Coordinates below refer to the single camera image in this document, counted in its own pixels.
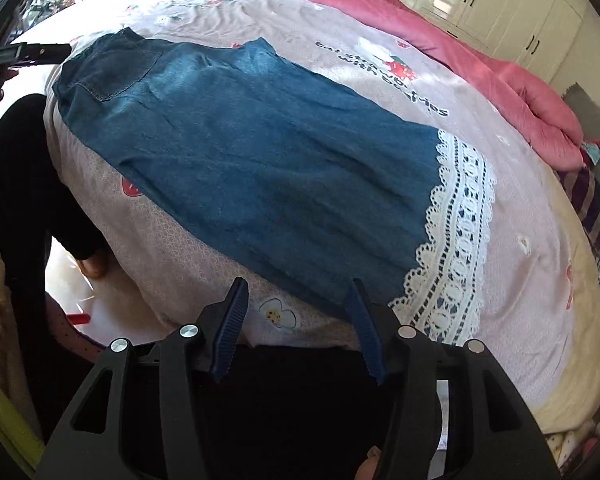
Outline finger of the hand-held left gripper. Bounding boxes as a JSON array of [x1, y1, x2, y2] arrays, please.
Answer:
[[0, 43, 74, 70]]

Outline person's black clothing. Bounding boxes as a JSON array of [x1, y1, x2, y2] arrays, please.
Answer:
[[0, 94, 112, 341]]

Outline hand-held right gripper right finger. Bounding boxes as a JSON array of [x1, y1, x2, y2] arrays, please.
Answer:
[[347, 279, 563, 480]]

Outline person's bare foot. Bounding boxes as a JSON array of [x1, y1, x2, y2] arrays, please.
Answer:
[[80, 254, 112, 281]]

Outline pink comforter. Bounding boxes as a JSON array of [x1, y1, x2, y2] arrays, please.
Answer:
[[227, 0, 586, 171]]

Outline pink strawberry print bed cover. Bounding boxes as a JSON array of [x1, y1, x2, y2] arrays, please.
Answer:
[[42, 0, 588, 411]]

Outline grey padded headboard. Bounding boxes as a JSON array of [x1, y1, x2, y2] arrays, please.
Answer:
[[562, 82, 600, 171]]

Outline cream fluffy cloth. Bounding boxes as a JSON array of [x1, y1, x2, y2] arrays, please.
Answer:
[[0, 247, 36, 441]]

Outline yellow-green object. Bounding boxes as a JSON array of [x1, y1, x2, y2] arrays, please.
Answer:
[[0, 360, 46, 480]]

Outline white paper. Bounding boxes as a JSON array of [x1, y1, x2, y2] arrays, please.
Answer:
[[436, 380, 452, 453]]

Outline blue jeans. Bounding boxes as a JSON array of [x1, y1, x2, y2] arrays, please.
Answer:
[[52, 27, 498, 348]]

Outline yellow bed sheet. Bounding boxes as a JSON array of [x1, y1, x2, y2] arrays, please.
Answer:
[[532, 167, 600, 433]]

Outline person's right hand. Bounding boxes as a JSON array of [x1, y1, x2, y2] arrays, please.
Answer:
[[355, 446, 387, 480]]

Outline pink dotted cloth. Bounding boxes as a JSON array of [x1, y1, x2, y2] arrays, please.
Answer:
[[42, 294, 106, 361]]

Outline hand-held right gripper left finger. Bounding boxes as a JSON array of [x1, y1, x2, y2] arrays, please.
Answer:
[[34, 276, 251, 480]]

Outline white wardrobe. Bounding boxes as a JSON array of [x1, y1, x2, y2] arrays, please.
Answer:
[[300, 0, 598, 86]]

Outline striped pillow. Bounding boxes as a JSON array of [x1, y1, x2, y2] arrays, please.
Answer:
[[555, 165, 600, 261]]

